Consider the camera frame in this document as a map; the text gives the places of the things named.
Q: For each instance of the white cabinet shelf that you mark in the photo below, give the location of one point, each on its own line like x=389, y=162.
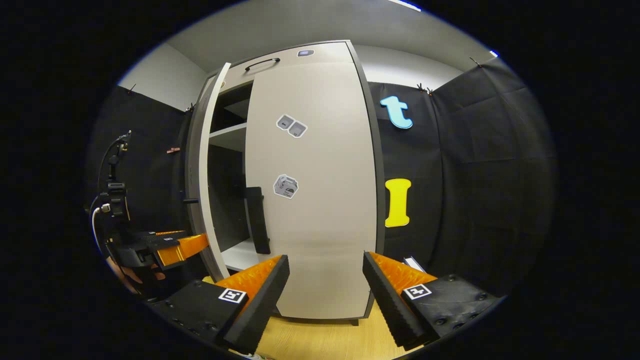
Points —
x=240, y=255
x=230, y=137

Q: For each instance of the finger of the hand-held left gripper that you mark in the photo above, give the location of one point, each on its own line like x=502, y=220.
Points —
x=185, y=247
x=160, y=234

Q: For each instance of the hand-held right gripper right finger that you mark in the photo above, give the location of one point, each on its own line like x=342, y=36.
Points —
x=387, y=305

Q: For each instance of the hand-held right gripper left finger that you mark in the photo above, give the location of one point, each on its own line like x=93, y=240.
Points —
x=260, y=312

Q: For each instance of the beige cabinet drawer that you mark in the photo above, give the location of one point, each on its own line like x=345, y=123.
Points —
x=320, y=55

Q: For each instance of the white cabinet door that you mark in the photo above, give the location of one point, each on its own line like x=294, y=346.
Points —
x=325, y=210
x=210, y=175

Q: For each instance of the small white purple box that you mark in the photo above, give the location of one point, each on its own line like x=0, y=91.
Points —
x=414, y=264

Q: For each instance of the grey cabinet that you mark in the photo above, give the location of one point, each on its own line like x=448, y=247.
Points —
x=227, y=200

